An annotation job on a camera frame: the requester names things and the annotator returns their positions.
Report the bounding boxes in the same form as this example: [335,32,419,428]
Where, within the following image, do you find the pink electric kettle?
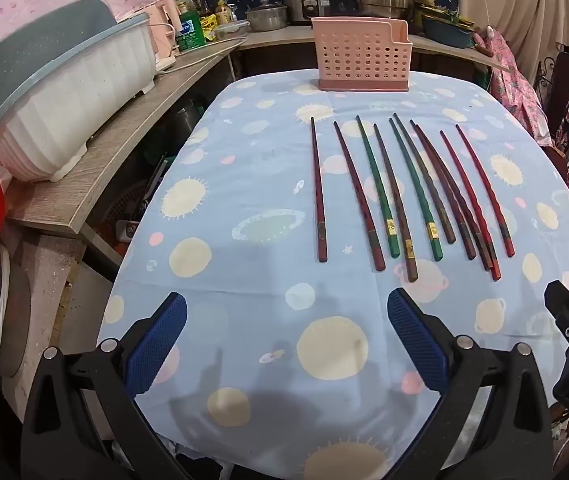
[144,2,180,56]

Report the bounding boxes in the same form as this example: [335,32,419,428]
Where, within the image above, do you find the small steel pot with lid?
[246,1,289,32]

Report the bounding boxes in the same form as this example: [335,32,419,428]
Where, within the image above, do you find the silver rice cooker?
[283,0,337,26]

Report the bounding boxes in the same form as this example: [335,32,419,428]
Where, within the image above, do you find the bright red twisted chopstick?
[439,130,502,282]
[455,124,516,258]

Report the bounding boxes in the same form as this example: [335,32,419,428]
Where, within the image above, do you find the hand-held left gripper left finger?
[20,292,190,480]

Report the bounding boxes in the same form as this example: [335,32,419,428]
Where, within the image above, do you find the white dish rack grey lid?
[0,0,158,183]

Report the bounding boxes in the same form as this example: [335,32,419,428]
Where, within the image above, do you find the dark red chopstick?
[333,120,386,271]

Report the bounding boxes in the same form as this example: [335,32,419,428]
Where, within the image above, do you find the green chopstick gold band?
[355,115,401,259]
[389,117,444,262]

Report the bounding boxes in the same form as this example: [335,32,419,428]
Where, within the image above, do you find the beige curtain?
[457,0,569,71]

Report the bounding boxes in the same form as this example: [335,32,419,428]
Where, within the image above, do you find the dark wooden chair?
[534,50,569,151]

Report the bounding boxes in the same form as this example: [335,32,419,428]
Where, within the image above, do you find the pink perforated utensil basket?
[311,16,410,93]

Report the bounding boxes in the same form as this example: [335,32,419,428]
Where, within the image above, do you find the clear food container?
[214,20,250,40]

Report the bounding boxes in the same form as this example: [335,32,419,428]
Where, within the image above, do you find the wooden side shelf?
[7,37,250,236]

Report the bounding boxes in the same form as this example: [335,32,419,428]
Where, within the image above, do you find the blue plastic basin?
[421,15,475,50]

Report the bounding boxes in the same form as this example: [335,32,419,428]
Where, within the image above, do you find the pink pineapple print garment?
[489,27,552,146]

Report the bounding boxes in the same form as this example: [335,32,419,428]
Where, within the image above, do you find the white power cable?
[164,37,248,73]

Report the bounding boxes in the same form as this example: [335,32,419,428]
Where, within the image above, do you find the grey kitchen countertop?
[237,24,507,72]

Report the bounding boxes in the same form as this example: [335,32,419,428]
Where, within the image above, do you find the blue planet print tablecloth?
[97,67,569,480]

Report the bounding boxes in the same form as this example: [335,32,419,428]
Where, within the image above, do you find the green can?
[177,10,205,51]

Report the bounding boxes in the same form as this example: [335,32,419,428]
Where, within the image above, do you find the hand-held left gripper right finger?
[387,287,557,480]

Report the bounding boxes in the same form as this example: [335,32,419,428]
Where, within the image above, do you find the brown chopstick gold band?
[373,123,419,283]

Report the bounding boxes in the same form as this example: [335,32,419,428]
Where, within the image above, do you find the brown twisted chopstick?
[393,113,457,245]

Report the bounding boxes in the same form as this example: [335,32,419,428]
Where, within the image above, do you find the maroon twisted chopstick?
[409,119,477,261]
[414,124,494,272]

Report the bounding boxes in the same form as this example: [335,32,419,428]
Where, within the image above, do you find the red and green chopsticks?
[309,116,327,264]

